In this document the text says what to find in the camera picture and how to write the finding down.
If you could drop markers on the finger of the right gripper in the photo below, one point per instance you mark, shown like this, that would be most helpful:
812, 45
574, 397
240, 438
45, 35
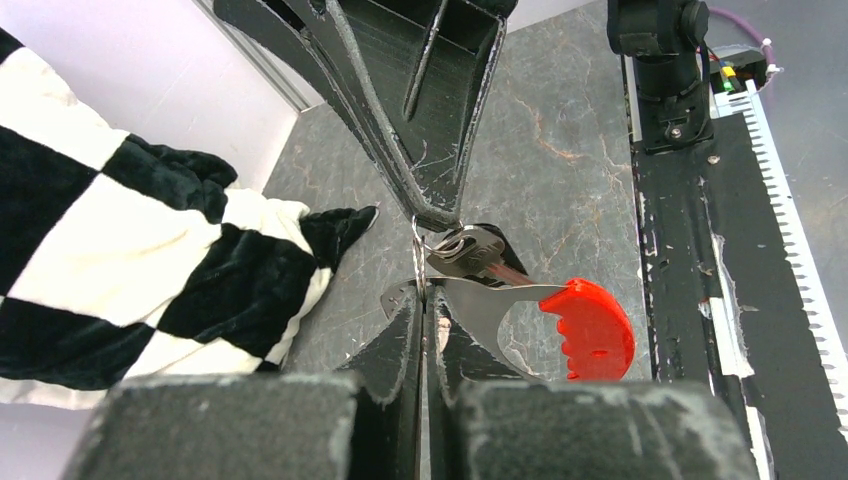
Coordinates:
317, 41
414, 76

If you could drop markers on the black white checkered pillow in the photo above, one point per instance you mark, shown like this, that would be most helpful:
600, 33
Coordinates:
122, 259

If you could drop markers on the white slotted cable duct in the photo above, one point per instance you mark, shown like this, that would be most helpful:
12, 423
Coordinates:
816, 307

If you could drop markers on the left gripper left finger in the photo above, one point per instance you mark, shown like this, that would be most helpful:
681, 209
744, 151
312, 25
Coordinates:
360, 421

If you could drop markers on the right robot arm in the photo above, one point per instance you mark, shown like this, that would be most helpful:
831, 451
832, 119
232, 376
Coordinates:
666, 42

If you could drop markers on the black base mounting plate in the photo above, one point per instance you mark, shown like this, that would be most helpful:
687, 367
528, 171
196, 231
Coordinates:
723, 305

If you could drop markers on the black key tag with keys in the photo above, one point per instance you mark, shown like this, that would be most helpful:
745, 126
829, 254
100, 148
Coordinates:
458, 262

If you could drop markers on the red key tag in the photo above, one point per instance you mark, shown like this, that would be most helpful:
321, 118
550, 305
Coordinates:
598, 339

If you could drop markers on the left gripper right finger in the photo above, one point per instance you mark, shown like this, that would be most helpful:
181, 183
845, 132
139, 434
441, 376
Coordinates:
491, 424

